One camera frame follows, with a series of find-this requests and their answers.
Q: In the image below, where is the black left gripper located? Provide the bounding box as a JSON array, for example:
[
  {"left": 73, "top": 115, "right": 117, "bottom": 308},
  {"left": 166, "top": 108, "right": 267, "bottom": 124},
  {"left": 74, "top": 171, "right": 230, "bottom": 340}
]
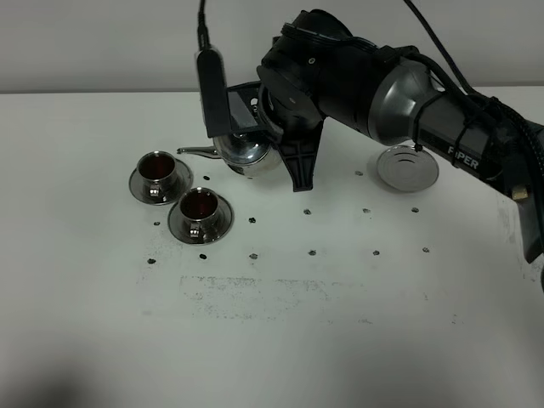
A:
[{"left": 257, "top": 9, "right": 400, "bottom": 192}]

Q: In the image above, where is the far steel teacup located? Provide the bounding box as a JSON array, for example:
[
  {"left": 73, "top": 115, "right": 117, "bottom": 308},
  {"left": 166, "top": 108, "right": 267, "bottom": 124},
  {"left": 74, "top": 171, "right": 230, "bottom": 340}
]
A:
[{"left": 136, "top": 150, "right": 177, "bottom": 204}]

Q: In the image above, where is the stainless steel teapot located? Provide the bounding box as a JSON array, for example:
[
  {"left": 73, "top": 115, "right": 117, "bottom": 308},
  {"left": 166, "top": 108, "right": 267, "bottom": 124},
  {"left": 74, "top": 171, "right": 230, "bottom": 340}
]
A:
[{"left": 177, "top": 131, "right": 282, "bottom": 179}]

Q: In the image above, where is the steel teacup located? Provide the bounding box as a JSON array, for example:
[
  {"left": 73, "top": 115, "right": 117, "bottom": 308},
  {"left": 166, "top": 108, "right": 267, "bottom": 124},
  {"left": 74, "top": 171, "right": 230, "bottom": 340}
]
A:
[
  {"left": 136, "top": 150, "right": 177, "bottom": 204},
  {"left": 179, "top": 187, "right": 218, "bottom": 242}
]

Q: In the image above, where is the black left camera cable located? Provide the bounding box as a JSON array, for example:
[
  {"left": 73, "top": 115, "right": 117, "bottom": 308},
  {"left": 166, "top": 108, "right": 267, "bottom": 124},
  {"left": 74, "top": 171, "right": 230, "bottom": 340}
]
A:
[{"left": 196, "top": 0, "right": 212, "bottom": 50}]

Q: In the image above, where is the far steel saucer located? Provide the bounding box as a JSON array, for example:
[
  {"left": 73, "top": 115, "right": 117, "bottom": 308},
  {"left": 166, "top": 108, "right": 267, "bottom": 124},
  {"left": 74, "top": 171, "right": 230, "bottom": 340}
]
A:
[{"left": 128, "top": 159, "right": 193, "bottom": 206}]

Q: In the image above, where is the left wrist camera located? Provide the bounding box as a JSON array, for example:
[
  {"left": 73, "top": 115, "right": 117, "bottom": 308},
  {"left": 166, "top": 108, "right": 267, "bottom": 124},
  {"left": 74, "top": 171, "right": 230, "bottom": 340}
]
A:
[{"left": 194, "top": 47, "right": 273, "bottom": 139}]

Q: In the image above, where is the steel saucer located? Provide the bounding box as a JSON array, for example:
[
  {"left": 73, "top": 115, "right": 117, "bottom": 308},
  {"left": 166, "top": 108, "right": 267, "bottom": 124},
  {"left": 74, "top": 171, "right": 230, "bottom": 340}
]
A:
[
  {"left": 167, "top": 195, "right": 234, "bottom": 246},
  {"left": 128, "top": 159, "right": 193, "bottom": 206}
]

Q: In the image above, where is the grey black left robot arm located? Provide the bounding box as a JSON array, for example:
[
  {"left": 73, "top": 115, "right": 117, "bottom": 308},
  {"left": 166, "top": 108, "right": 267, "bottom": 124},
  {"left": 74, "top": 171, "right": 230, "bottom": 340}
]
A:
[{"left": 257, "top": 9, "right": 543, "bottom": 263}]

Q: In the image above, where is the steel teapot coaster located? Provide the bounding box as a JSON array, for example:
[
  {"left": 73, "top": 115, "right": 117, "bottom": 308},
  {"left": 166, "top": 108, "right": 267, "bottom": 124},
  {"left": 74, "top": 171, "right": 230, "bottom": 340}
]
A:
[{"left": 376, "top": 145, "right": 439, "bottom": 193}]

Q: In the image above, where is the near steel saucer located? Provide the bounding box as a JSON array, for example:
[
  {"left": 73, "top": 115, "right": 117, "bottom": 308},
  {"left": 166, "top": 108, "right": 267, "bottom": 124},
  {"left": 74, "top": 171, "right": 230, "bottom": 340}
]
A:
[{"left": 167, "top": 195, "right": 234, "bottom": 246}]

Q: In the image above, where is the near steel teacup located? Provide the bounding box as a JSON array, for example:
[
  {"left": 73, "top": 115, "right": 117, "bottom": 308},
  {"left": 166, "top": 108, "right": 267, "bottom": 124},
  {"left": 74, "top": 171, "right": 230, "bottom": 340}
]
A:
[{"left": 179, "top": 187, "right": 218, "bottom": 242}]

